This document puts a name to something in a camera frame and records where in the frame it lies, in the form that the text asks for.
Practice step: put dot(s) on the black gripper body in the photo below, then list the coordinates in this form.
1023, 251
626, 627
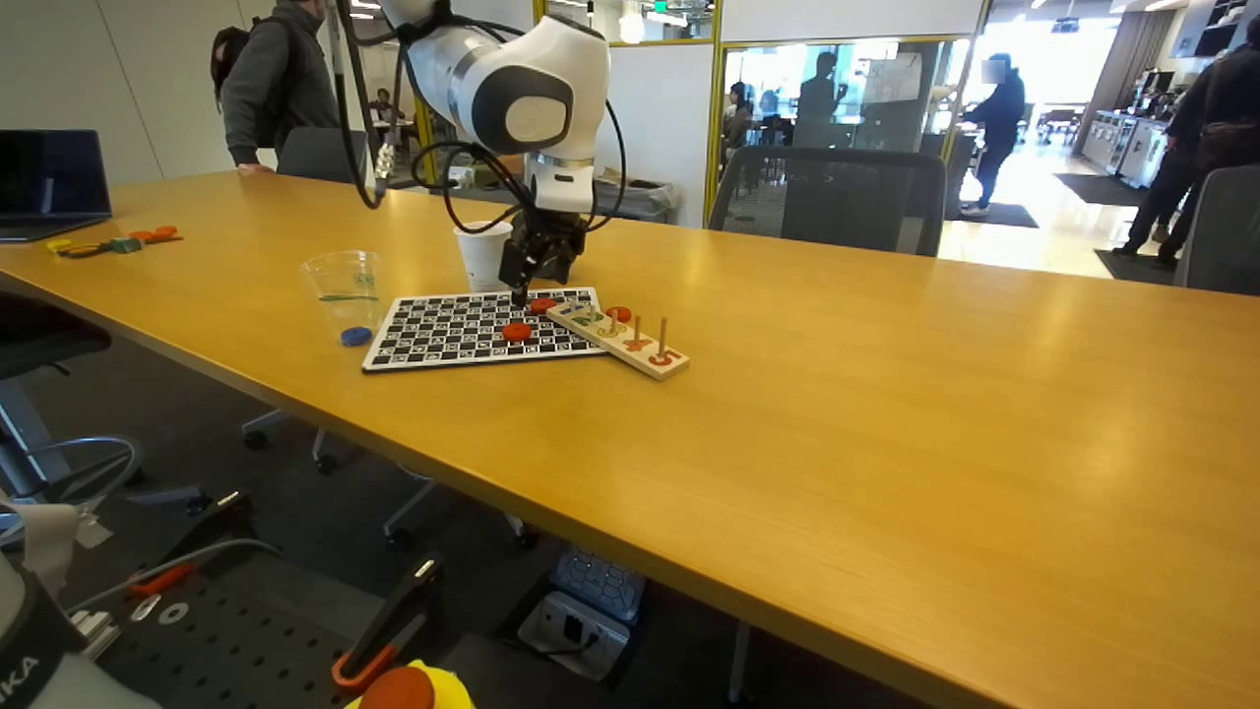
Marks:
548, 247

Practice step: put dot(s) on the orange disc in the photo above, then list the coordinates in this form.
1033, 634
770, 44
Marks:
517, 331
546, 308
620, 318

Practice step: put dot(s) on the blue disc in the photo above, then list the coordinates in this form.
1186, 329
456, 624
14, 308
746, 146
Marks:
357, 335

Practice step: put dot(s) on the white object beside robot base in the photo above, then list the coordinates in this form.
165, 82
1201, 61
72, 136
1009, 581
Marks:
44, 535

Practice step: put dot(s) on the white paper cup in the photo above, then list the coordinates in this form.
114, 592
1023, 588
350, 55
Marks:
477, 258

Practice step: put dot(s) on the transparent plastic cup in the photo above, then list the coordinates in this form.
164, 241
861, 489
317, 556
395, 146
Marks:
342, 296

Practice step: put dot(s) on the checkered marker board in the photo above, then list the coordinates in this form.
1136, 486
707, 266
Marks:
434, 346

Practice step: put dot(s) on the wooden number peg board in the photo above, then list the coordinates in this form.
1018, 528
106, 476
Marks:
641, 351

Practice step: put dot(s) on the chair base with casters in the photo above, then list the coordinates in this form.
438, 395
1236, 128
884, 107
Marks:
410, 511

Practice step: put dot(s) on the man in grey jacket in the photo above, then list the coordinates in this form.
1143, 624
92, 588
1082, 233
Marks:
281, 92

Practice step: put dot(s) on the person behind glass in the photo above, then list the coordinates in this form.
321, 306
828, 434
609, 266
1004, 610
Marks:
825, 92

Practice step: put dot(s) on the grey floor power box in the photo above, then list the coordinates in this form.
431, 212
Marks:
575, 633

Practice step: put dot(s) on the black orange hand clamp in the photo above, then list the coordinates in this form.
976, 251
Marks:
395, 624

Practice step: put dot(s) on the small orange green tool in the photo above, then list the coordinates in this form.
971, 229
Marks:
123, 241

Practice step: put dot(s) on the yellow red emergency stop button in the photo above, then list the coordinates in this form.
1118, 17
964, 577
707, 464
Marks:
418, 691

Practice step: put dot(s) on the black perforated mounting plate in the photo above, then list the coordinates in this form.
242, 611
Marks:
236, 652

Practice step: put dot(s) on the black laptop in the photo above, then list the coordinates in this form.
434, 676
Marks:
53, 178

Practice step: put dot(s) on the blue grey chair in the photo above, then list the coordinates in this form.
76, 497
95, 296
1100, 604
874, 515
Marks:
40, 459

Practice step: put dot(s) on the person in black top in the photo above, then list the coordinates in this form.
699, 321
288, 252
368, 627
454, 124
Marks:
1212, 105

